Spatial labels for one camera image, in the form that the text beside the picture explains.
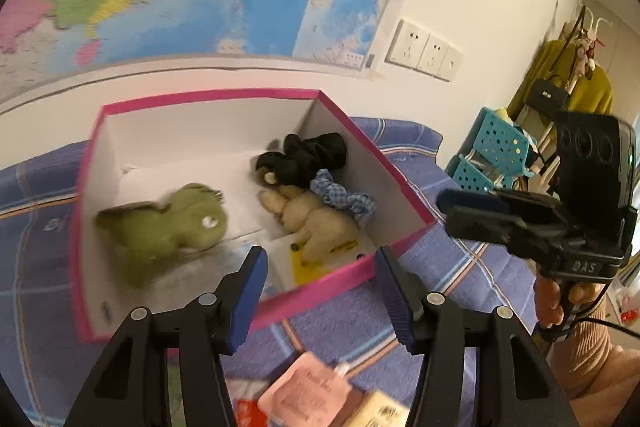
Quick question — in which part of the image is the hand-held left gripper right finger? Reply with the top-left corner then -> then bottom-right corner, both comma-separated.
374,246 -> 576,427

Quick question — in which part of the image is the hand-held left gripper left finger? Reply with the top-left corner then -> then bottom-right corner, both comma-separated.
65,246 -> 269,427

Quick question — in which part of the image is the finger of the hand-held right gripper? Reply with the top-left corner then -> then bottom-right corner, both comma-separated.
436,188 -> 558,219
445,207 -> 566,254

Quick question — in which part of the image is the white yellow wet wipes pack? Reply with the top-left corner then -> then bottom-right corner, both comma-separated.
290,234 -> 376,288

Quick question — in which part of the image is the pink cardboard box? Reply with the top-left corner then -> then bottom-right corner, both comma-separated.
70,88 -> 437,342

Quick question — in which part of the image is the cream plush toy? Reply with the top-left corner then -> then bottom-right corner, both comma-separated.
257,184 -> 362,265

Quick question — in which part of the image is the green plush toy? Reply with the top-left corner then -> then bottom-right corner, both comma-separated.
96,183 -> 228,289

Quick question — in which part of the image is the beige printed packet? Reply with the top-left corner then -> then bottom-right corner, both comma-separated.
345,389 -> 411,427

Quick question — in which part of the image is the blue gingham scrunchie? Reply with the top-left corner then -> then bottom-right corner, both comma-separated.
310,169 -> 377,225

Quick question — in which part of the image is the black plush bear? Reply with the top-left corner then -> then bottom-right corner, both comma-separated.
250,151 -> 301,188

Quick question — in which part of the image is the black scrunchie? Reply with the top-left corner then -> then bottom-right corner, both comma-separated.
284,132 -> 348,188

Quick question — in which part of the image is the person's right forearm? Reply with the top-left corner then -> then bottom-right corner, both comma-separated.
547,292 -> 640,403

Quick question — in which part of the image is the person's right hand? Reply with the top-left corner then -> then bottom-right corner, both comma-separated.
534,276 -> 606,330

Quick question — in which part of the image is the blue plaid bed sheet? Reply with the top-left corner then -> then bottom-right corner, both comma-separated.
0,117 -> 556,427

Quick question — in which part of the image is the teal perforated storage rack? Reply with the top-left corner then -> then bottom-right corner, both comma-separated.
445,107 -> 533,195

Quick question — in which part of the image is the yellow hanging garment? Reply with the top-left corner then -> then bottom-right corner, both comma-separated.
507,39 -> 613,132

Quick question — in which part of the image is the black handbag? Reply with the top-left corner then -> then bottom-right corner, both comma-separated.
525,77 -> 571,110

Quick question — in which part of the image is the pink spouted pouch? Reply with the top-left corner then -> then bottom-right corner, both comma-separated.
257,351 -> 366,427

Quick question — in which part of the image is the white red plastic bag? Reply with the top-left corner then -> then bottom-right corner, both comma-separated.
612,279 -> 640,325

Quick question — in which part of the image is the coat rack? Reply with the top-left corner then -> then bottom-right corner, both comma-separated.
515,4 -> 616,188

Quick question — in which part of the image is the white wall socket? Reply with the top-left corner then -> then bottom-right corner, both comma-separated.
437,46 -> 463,82
385,19 -> 431,70
416,33 -> 451,76

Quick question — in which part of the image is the black cable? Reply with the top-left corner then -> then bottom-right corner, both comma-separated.
570,314 -> 640,339

